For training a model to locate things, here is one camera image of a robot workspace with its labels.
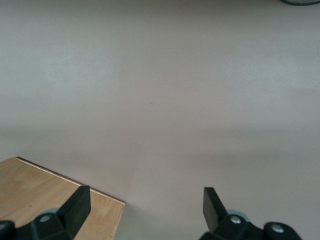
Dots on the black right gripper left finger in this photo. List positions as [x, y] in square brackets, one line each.
[67, 220]

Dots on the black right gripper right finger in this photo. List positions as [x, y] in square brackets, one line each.
[220, 221]

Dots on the wooden drawer cabinet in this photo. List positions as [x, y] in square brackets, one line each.
[37, 185]

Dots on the table cover sheet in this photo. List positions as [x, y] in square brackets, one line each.
[175, 75]

